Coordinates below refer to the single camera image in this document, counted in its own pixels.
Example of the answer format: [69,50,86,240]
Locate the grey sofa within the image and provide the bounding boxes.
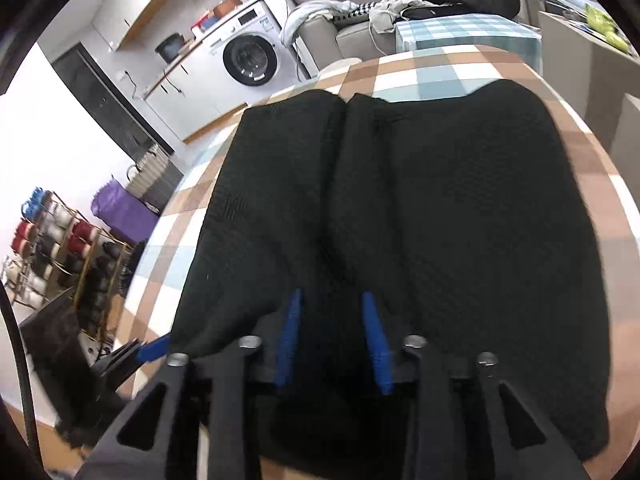
[282,0,401,68]

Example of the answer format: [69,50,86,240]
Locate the white upper kitchen cabinets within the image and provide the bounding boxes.
[90,0,201,51]

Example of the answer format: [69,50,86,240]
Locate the beige low cabinet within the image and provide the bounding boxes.
[607,92,640,161]

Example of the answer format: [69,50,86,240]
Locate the green toy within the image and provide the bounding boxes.
[585,2,631,51]

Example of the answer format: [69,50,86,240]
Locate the black door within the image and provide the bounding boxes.
[51,42,173,161]

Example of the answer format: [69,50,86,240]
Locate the shoe rack with shoes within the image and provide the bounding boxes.
[0,187,136,341]

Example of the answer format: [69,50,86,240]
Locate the purple bag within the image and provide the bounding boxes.
[91,180,160,248]

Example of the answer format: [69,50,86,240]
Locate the beige bedside cabinet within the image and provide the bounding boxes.
[537,10,640,151]

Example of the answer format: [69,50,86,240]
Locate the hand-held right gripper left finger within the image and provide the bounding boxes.
[75,289,304,480]

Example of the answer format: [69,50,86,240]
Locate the black cable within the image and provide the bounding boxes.
[0,285,41,461]

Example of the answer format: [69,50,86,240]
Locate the white garment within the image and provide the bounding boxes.
[369,0,416,36]

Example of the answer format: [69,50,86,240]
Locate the white washing machine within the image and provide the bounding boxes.
[200,0,311,103]

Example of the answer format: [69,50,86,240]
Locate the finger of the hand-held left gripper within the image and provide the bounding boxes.
[134,334,172,364]

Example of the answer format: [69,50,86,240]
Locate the black knit sweater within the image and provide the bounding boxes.
[170,80,612,463]

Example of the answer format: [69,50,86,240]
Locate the houndstooth cushion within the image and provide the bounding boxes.
[332,2,373,23]

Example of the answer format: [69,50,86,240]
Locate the white kitchen cabinets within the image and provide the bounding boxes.
[145,52,248,143]
[90,0,201,51]

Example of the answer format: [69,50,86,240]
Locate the woven laundry basket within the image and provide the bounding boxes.
[125,142,185,211]

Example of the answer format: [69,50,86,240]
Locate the light grey garment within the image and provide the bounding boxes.
[280,0,361,48]

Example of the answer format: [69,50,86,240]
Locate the blue checkered small table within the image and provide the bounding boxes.
[395,12,543,73]

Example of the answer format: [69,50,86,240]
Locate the white lower kitchen cabinets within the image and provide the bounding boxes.
[145,52,248,143]

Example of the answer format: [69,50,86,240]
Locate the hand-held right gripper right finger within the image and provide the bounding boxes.
[361,291,591,480]

